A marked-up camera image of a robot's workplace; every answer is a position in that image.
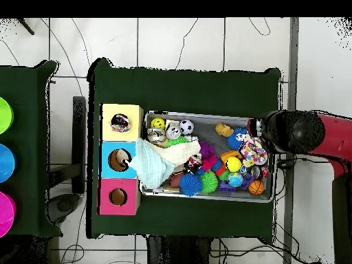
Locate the confetti print cloth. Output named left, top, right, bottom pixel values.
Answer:
left=240, top=134, right=269, bottom=166

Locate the blue spiky puffer ball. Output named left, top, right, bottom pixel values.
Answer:
left=179, top=172, right=204, bottom=198
left=227, top=127, right=248, bottom=151

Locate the mint green waffle cloth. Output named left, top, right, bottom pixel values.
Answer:
left=129, top=137, right=176, bottom=190

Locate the polka dot cloth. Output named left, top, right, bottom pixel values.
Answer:
left=110, top=113, right=132, bottom=133

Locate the shallow mesh bin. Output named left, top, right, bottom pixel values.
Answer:
left=140, top=109, right=278, bottom=204

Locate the wooden box with three holes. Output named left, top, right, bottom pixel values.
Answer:
left=97, top=102, right=144, bottom=217

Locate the brown plush toy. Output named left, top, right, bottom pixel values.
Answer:
left=214, top=122, right=234, bottom=138

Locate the yellow tennis ball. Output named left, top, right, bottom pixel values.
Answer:
left=224, top=156, right=243, bottom=173

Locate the small orange basketball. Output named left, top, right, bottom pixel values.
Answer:
left=247, top=179, right=265, bottom=196

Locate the small soccer ball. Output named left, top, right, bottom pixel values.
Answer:
left=179, top=118, right=195, bottom=135

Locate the cream waffle cloth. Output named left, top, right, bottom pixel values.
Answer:
left=153, top=140, right=201, bottom=166

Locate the dark green table cloth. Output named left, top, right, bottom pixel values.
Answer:
left=0, top=60, right=63, bottom=239
left=86, top=57, right=282, bottom=244

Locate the yellow smiley ball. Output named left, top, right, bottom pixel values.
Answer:
left=150, top=117, right=166, bottom=131

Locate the black chair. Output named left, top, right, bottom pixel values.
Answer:
left=45, top=96, right=87, bottom=225

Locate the bright green disc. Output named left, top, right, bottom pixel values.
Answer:
left=0, top=96, right=14, bottom=135

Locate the black rod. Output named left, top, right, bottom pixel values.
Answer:
left=16, top=17, right=36, bottom=36

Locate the bright blue disc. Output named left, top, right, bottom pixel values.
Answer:
left=0, top=143, right=17, bottom=184

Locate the bright pink disc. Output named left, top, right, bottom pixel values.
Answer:
left=0, top=190, right=17, bottom=239

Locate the black power cable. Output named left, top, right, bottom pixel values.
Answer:
left=277, top=156, right=332, bottom=169

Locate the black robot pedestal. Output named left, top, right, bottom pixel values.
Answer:
left=145, top=234, right=214, bottom=264

